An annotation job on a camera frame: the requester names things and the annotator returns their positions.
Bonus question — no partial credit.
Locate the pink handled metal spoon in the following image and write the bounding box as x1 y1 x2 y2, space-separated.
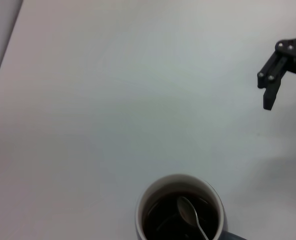
177 196 210 240

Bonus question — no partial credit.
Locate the grey ceramic cup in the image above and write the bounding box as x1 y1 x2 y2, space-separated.
134 174 248 240

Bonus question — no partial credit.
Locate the dark coffee liquid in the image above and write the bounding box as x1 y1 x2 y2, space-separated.
142 191 220 240

